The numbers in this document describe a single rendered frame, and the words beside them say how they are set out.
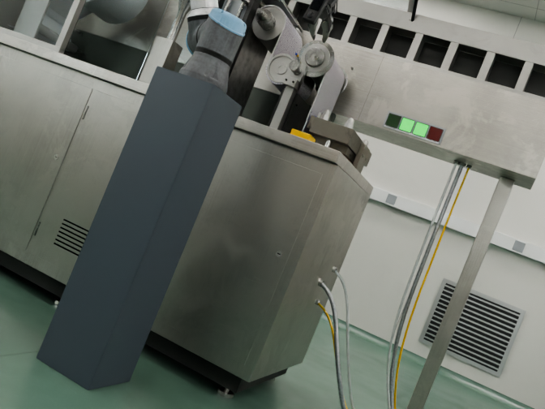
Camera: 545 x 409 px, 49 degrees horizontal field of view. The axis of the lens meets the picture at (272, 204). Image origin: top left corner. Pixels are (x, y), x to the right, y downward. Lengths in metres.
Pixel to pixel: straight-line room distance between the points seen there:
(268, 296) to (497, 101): 1.23
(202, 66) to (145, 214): 0.45
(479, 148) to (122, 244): 1.47
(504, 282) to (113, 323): 3.55
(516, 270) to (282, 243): 3.05
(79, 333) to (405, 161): 3.60
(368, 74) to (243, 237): 1.01
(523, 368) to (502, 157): 2.56
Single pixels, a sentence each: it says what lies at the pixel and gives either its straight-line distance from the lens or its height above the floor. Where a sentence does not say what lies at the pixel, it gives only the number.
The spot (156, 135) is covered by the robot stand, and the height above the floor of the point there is 0.71.
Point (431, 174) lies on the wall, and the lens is 4.88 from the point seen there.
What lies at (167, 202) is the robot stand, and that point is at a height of 0.55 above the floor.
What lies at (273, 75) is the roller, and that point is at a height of 1.14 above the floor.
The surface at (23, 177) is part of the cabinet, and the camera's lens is 2.53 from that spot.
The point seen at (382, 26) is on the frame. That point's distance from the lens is 2.73.
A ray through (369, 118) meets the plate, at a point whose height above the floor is 1.16.
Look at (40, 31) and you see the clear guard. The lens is 2.76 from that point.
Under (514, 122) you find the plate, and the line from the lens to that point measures 2.55.
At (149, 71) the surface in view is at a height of 1.00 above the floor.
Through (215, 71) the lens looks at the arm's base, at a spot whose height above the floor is 0.95.
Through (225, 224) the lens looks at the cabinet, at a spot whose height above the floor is 0.54.
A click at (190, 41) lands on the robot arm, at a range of 1.94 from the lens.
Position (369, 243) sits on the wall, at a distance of 4.86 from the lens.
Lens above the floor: 0.63
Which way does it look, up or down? 1 degrees up
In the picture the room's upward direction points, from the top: 22 degrees clockwise
